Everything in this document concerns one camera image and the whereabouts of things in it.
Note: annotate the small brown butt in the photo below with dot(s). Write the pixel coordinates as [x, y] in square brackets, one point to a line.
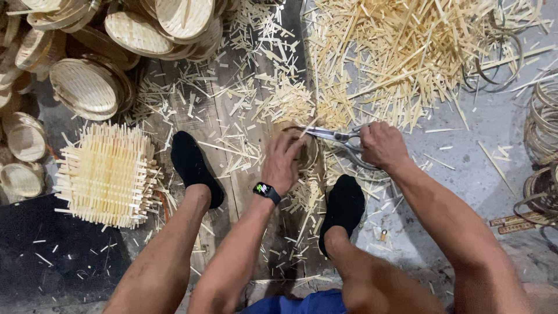
[383, 236]

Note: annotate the person's right fingers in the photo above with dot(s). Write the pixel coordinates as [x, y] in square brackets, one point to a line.
[369, 138]

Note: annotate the loose dark bamboo strip loops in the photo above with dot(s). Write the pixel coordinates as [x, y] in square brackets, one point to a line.
[497, 56]

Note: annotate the person's black sock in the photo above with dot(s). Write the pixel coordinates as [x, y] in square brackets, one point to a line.
[192, 168]
[344, 205]

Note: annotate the heap of finished bamboo trays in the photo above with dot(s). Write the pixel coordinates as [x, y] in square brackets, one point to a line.
[87, 83]

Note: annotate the round woven bamboo tray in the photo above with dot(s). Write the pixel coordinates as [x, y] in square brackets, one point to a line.
[310, 152]

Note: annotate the blue shorts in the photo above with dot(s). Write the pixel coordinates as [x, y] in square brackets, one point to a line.
[301, 304]

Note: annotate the pile of bamboo hoops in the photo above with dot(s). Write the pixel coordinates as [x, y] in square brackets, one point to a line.
[542, 148]

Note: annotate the person's right black sock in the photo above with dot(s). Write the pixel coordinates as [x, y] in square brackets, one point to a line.
[344, 205]

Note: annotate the black floor mat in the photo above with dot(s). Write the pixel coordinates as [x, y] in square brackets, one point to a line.
[56, 253]

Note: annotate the bundle of brown bamboo sticks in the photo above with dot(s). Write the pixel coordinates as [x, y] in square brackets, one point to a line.
[518, 222]

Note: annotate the person's right leg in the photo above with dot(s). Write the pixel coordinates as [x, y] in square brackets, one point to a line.
[375, 279]

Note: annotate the stack of untrimmed bamboo mats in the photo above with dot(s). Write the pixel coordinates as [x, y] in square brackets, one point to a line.
[107, 176]

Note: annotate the person's left hand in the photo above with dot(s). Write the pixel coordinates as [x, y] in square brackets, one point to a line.
[279, 165]

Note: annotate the black smartwatch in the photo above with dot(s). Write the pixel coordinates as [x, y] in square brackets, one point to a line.
[266, 192]

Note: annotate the person's left fingers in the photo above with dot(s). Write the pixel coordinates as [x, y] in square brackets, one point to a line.
[291, 146]

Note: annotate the person's left leg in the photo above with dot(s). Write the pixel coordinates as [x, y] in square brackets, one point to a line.
[161, 261]

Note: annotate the person's left black sock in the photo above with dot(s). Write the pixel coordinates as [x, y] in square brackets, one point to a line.
[192, 168]

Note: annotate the person's leg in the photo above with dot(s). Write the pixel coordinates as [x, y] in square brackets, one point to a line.
[375, 279]
[161, 261]

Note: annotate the heap of bamboo offcuts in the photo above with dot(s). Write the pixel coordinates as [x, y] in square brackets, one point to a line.
[392, 61]

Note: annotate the person's right hand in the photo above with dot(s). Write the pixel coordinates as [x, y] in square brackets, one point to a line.
[383, 146]

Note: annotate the large metal scissors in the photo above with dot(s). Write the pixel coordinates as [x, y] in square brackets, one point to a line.
[333, 134]

